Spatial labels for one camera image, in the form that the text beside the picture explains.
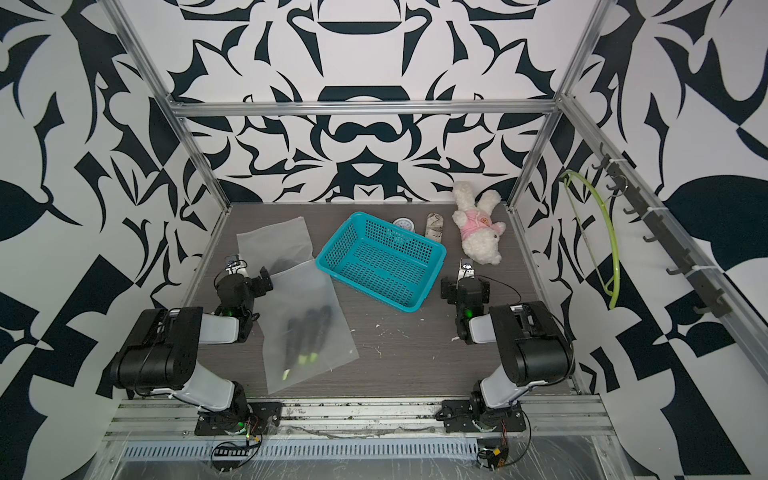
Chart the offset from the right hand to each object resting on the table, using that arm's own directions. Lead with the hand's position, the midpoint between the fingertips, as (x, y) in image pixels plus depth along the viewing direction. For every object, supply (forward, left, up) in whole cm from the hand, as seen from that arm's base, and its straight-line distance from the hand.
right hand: (464, 273), depth 95 cm
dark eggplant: (-20, +48, -2) cm, 52 cm away
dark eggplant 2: (-15, +45, -1) cm, 47 cm away
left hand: (0, +68, +4) cm, 68 cm away
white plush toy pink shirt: (+18, -5, +5) cm, 20 cm away
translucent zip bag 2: (+14, +63, -3) cm, 65 cm away
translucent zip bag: (-4, +53, -3) cm, 53 cm away
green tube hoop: (-15, -27, +20) cm, 36 cm away
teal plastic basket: (+7, +25, -3) cm, 27 cm away
